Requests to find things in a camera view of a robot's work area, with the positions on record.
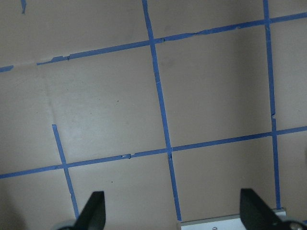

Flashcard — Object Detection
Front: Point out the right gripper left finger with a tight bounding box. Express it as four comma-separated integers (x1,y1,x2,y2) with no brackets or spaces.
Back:
57,191,106,230

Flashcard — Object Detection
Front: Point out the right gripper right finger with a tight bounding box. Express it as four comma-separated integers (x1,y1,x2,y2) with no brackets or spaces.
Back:
240,188,307,230

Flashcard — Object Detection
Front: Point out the right white base plate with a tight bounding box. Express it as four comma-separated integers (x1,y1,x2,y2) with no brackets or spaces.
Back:
178,207,287,230

